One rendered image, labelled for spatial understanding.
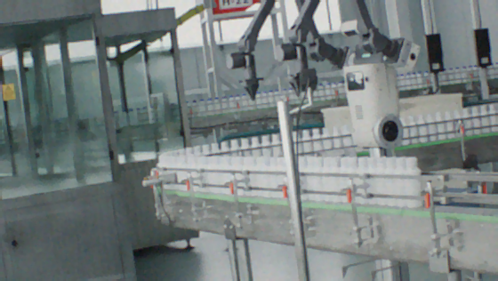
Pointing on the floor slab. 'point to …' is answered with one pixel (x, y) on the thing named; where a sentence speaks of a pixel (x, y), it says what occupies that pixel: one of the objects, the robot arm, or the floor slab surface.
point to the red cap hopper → (230, 11)
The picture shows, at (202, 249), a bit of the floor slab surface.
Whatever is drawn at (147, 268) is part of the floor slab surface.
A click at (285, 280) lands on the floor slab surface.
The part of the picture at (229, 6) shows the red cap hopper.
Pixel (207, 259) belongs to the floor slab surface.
